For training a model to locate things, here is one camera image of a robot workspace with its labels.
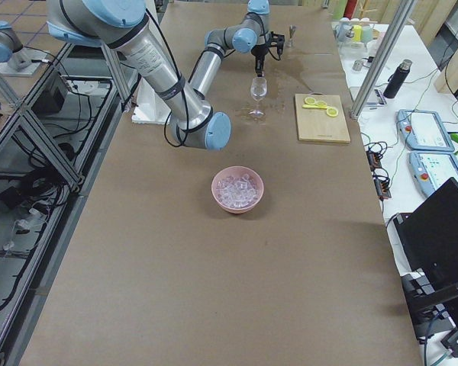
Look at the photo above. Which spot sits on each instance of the aluminium frame post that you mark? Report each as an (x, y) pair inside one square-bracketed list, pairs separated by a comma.
[(389, 40)]

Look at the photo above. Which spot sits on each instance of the black water bottle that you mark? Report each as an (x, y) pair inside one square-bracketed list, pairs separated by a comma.
[(396, 81)]

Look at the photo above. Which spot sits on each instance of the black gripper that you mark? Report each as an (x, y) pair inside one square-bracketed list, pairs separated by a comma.
[(259, 53)]

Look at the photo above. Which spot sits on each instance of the steel double jigger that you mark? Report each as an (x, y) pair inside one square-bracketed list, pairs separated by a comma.
[(290, 40)]

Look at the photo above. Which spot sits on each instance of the white camera stand base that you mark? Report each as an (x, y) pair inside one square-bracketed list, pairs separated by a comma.
[(150, 108)]

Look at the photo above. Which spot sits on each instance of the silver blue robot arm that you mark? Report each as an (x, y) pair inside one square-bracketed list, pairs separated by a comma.
[(15, 58), (124, 26)]

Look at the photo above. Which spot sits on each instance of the black monitor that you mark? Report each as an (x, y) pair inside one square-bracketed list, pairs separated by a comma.
[(429, 235)]

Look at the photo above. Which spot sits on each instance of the yellow plastic knife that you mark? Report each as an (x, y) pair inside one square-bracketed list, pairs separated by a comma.
[(314, 106)]

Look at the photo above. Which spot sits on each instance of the yellow cup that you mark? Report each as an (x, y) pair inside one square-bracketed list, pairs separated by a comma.
[(357, 33)]

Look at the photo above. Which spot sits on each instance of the blue teach pendant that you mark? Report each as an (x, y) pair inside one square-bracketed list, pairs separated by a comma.
[(423, 130), (430, 169)]

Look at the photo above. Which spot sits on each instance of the bamboo cutting board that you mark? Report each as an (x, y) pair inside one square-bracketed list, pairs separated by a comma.
[(314, 125)]

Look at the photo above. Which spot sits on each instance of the steel calibration weight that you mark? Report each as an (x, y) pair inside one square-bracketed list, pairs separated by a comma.
[(357, 65)]

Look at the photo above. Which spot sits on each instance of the clear wine glass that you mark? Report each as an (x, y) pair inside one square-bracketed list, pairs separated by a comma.
[(258, 91)]

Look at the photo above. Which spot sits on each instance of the pink bowl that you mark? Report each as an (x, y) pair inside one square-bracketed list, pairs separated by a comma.
[(237, 171)]

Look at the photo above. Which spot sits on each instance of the clear ice cubes pile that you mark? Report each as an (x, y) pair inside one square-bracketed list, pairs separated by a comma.
[(237, 192)]

